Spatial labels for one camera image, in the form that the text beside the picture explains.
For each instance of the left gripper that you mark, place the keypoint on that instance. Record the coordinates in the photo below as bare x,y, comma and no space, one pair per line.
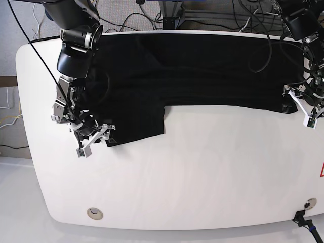
310,90

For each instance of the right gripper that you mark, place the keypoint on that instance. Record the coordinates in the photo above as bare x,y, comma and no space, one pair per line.
89,128

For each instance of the black T-shirt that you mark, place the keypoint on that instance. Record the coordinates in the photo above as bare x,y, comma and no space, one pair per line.
148,72

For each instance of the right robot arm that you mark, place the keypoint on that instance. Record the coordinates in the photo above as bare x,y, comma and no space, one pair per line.
82,86

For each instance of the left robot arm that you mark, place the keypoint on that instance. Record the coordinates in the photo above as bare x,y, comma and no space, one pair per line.
301,21

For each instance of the red warning triangle sticker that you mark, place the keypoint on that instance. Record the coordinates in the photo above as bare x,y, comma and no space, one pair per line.
322,171

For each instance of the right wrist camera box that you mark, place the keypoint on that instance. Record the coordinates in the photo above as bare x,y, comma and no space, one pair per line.
84,152

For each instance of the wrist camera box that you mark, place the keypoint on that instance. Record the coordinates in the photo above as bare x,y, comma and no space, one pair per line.
310,122
84,152

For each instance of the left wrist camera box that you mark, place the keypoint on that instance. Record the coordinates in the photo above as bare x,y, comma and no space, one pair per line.
310,122

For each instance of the left table cable grommet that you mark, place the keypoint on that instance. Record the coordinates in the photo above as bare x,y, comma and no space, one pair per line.
94,213

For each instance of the table cable grommet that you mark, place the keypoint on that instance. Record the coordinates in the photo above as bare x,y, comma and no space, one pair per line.
94,213
310,204

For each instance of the right table cable grommet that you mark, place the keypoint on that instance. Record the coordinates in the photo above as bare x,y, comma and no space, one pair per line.
310,204

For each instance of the black clamp with cable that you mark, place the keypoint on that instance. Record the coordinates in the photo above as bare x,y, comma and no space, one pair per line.
308,224

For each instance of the aluminium frame column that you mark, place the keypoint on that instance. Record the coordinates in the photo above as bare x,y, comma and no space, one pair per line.
172,13

